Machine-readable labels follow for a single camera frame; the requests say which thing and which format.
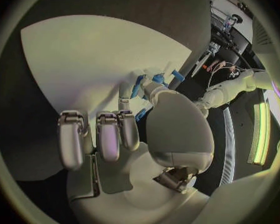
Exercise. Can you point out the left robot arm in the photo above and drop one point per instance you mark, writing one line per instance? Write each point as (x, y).
(226, 91)

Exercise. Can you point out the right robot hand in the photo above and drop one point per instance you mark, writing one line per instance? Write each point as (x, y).
(177, 127)

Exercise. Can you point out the glowing light bar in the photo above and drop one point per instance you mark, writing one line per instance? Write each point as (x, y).
(259, 134)

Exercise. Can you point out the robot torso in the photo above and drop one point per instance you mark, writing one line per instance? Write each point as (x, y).
(279, 91)

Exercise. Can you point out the blue block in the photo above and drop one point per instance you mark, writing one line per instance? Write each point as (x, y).
(178, 75)

